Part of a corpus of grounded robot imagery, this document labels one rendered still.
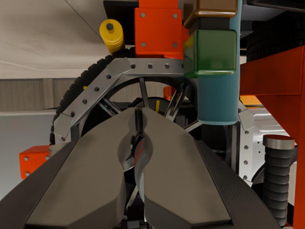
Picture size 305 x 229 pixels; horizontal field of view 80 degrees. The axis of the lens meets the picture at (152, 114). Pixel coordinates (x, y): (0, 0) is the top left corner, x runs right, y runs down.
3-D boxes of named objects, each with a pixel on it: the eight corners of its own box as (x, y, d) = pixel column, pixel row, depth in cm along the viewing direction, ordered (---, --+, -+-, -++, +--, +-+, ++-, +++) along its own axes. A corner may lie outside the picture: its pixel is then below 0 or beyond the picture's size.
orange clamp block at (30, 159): (66, 144, 54) (33, 145, 53) (55, 151, 47) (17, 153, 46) (67, 166, 55) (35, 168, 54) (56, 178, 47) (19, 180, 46)
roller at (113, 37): (111, 47, 72) (111, 62, 73) (96, 13, 43) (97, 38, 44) (126, 47, 73) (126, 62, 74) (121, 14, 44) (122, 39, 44)
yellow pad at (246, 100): (226, 95, 110) (226, 103, 111) (239, 95, 97) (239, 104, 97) (248, 95, 112) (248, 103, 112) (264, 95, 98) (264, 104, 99)
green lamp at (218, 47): (182, 40, 19) (182, 78, 20) (194, 26, 15) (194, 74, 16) (218, 41, 20) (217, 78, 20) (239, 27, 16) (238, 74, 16)
